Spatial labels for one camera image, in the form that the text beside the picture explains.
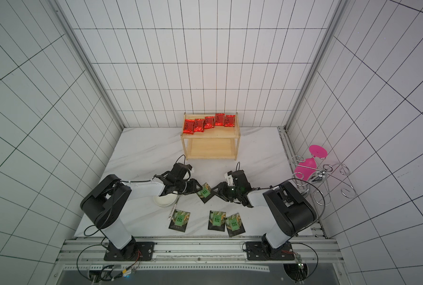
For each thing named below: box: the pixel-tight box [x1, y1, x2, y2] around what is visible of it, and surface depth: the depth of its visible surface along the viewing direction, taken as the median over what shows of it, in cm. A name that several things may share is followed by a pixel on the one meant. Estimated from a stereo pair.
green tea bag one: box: [168, 209, 191, 233], surface depth 83 cm
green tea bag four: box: [225, 212, 246, 238], surface depth 81 cm
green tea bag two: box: [196, 182, 216, 204], surface depth 91 cm
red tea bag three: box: [203, 116, 216, 129], surface depth 92 cm
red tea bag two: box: [193, 118, 205, 133], surface depth 91 cm
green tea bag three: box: [207, 210, 227, 232], surface depth 83 cm
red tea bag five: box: [223, 114, 236, 128], surface depth 94 cm
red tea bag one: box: [182, 118, 195, 135], surface depth 91 cm
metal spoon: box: [168, 194, 181, 220], surface depth 85 cm
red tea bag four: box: [215, 112, 226, 126], surface depth 94 cm
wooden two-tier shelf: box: [180, 112, 241, 161], surface depth 100 cm
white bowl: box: [153, 193, 179, 207], surface depth 87 cm
